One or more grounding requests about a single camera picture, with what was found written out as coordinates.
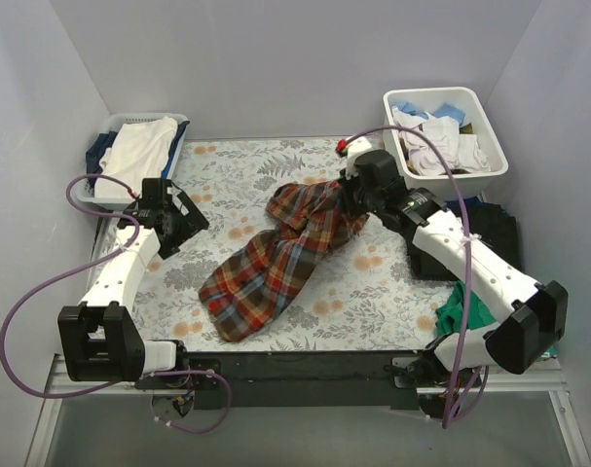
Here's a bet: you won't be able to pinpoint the white folded garment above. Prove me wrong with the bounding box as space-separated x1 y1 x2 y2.
94 116 178 199

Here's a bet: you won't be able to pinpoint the floral table mat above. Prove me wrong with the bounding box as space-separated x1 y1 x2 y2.
132 138 451 351

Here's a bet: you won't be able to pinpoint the grey perforated basket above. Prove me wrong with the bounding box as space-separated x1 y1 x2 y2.
75 112 191 212

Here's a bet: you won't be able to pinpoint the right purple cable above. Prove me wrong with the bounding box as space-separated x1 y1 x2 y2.
346 126 491 430

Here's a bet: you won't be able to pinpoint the light blue garment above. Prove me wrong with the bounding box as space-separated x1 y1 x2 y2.
391 101 465 125

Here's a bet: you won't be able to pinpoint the aluminium frame rail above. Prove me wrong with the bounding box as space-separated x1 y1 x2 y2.
27 360 591 466

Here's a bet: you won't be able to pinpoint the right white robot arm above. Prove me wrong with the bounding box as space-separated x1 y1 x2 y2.
337 137 568 387

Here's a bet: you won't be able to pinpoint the plaid long sleeve shirt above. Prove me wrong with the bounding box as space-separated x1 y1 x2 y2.
199 181 368 342

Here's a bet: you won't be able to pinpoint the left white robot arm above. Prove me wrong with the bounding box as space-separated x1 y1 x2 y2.
57 178 209 389

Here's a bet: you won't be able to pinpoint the white crumpled clothes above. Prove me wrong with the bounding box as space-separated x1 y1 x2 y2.
391 112 491 177

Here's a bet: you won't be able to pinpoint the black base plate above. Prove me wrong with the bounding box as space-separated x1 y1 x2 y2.
133 350 486 413

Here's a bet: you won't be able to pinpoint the green shirt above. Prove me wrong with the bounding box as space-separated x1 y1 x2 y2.
435 281 496 337

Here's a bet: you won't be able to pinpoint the navy blue garment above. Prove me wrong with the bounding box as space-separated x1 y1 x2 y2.
85 131 118 174

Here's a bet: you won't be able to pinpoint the black folded shirt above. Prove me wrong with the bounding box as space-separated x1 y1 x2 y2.
406 198 524 281

